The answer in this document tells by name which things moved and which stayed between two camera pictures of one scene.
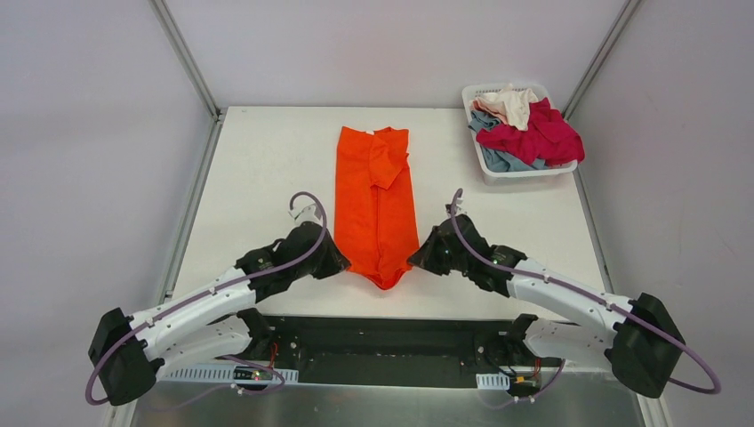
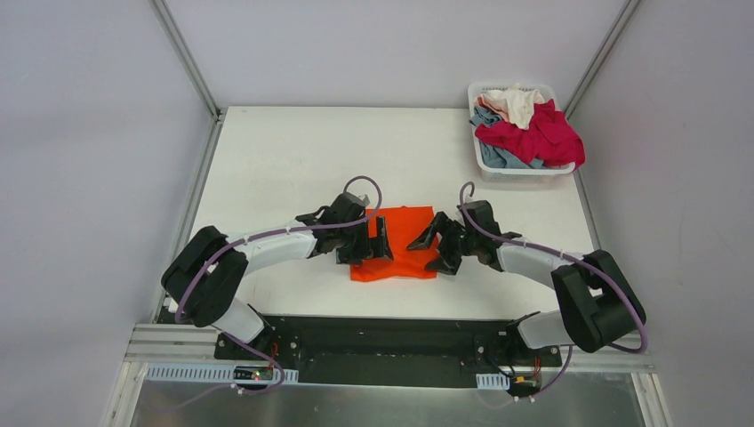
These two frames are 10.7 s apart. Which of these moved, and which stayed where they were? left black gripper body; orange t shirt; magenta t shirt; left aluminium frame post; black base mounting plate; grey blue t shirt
Moved: orange t shirt; left black gripper body
Stayed: grey blue t shirt; left aluminium frame post; magenta t shirt; black base mounting plate
